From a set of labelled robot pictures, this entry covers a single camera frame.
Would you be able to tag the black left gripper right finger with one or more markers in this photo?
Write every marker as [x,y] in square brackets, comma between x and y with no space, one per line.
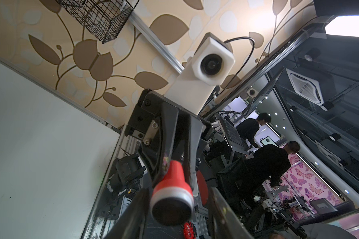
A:
[223,222]

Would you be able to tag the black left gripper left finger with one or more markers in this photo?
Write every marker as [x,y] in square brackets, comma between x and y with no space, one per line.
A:
[131,224]

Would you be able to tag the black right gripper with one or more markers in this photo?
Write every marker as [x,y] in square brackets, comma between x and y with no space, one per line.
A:
[172,130]

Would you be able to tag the red cap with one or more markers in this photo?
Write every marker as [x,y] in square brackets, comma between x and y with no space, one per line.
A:
[189,231]

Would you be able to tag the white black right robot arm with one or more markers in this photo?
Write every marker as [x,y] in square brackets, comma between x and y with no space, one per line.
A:
[167,132]

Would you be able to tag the person in black seated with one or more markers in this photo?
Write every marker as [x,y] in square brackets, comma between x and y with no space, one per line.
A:
[269,162]

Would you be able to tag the person in black standing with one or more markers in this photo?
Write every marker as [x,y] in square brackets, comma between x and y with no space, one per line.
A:
[249,127]

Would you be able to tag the white ceiling air vent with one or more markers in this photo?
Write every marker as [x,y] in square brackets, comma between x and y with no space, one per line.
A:
[306,87]

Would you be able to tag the bright ceiling light panel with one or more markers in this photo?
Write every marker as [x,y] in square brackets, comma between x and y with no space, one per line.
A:
[343,26]

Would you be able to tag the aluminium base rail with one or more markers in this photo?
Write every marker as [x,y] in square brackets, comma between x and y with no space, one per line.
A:
[107,194]

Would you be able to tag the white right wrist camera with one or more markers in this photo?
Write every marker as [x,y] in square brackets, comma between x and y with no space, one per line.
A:
[208,68]

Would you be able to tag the black wire basket right wall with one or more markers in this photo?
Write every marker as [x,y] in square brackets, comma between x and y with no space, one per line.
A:
[103,19]

